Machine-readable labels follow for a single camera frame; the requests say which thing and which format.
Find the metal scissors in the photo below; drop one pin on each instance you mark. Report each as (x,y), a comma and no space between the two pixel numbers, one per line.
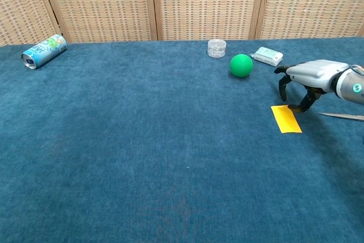
(345,116)

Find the green ball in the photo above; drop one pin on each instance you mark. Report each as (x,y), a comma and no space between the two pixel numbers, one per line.
(241,65)

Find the blue table cloth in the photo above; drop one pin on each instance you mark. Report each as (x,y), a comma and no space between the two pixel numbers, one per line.
(159,146)

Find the clear plastic jar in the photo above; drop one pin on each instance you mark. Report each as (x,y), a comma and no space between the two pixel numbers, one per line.
(217,48)

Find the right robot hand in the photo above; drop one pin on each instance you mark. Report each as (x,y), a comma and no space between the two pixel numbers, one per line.
(312,73)

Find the white tissue pack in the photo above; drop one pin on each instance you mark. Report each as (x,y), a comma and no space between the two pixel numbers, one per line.
(266,55)

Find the woven folding screen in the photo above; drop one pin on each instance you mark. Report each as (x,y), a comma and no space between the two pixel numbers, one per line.
(182,4)

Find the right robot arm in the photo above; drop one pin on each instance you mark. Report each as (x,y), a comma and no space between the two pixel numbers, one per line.
(351,85)

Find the blue drink can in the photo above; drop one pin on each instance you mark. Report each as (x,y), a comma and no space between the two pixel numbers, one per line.
(42,53)

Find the yellow rectangular block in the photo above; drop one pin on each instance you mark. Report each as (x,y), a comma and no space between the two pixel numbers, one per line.
(286,120)

